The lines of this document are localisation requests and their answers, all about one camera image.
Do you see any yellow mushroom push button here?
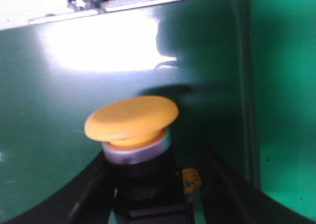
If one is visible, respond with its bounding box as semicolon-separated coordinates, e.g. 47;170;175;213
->
84;95;201;224

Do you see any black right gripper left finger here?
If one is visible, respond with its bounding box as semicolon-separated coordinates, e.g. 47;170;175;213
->
5;152;114;224

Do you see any green belt conveyor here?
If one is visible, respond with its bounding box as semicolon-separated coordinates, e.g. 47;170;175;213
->
0;0;260;224

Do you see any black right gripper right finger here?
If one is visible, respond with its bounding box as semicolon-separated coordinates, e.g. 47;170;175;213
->
197;146;313;224

